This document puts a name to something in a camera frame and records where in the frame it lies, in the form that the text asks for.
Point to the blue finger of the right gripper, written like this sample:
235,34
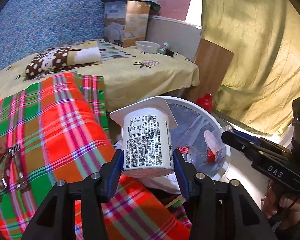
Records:
239,140

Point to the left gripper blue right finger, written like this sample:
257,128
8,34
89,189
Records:
186,175

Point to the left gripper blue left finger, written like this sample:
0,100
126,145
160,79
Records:
111,173

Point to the clear bottle red cap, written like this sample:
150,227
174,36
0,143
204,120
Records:
198,159

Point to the clear plastic lid cup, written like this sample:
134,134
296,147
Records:
214,142

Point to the white yogurt cup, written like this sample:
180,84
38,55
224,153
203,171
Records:
146,139

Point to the brown coffee stick packet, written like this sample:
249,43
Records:
13,156

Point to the white round trash bin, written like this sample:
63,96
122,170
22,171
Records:
169,182

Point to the translucent trash bag liner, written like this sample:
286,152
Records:
190,132

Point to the person's right hand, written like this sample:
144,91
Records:
288,202

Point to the red detergent bottle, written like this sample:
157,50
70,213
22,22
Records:
205,102

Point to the red green plaid cloth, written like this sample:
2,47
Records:
61,126

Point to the wooden board panel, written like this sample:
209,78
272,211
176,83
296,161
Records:
213,62

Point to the yellow green curtain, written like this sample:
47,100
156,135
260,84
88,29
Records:
263,78

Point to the brown polka dot pillow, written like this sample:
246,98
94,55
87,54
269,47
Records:
58,58

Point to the small green jar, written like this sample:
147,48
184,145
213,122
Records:
163,48

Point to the white plastic bowl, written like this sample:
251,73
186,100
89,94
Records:
147,47

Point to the bedding package box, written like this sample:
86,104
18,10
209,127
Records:
125,21

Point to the blue floral headboard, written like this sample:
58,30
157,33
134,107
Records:
31,26

